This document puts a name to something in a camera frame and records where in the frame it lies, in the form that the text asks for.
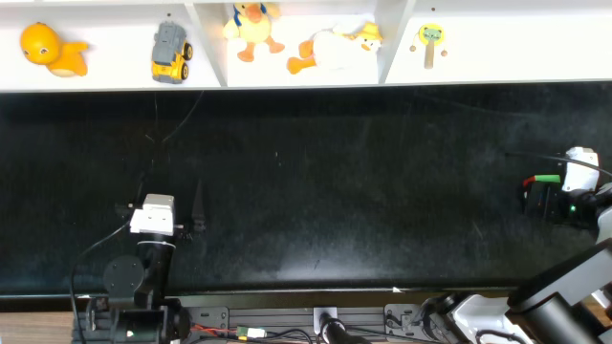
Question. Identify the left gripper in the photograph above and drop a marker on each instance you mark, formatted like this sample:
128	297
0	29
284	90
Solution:
189	228

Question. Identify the grey and yellow toy truck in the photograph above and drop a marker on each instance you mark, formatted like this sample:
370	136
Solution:
167	52

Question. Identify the yellow rattle drum toy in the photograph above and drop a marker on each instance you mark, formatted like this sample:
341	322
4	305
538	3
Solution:
431	36

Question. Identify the many-coloured puzzle cube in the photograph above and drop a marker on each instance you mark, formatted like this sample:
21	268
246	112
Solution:
547	179

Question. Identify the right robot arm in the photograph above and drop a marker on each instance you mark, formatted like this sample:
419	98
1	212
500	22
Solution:
564	286

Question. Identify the white plush duck yellow hat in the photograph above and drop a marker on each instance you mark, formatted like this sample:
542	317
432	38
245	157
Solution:
339	50

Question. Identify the yellow rubber duck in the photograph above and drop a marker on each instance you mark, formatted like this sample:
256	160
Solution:
45	48

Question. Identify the white shelf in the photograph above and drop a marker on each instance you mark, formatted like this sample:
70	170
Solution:
502	52

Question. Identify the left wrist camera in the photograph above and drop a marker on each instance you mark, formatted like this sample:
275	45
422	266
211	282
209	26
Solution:
153	215

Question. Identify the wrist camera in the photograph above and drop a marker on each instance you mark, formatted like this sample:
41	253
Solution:
581	172
153	215

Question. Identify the mounting rail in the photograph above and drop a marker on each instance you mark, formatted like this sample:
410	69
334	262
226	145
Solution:
287	317

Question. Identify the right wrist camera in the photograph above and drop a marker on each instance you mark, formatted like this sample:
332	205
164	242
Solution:
581	172

